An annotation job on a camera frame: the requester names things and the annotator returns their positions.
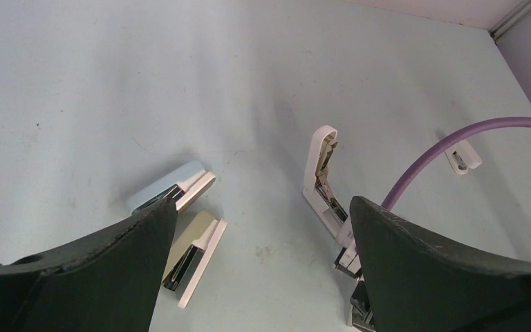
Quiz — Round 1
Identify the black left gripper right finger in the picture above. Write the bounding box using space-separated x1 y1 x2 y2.
350 196 531 331

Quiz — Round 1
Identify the aluminium table edge rail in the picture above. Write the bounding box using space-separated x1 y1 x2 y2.
488 0 531 43

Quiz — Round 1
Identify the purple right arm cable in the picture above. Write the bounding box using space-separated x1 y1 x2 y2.
380 116 531 212

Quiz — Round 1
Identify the white small stapler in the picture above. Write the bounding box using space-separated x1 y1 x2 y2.
445 140 483 176

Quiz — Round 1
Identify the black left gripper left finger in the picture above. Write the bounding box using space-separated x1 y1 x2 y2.
0 199 178 331

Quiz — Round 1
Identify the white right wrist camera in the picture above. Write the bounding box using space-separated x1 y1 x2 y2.
335 217 375 331

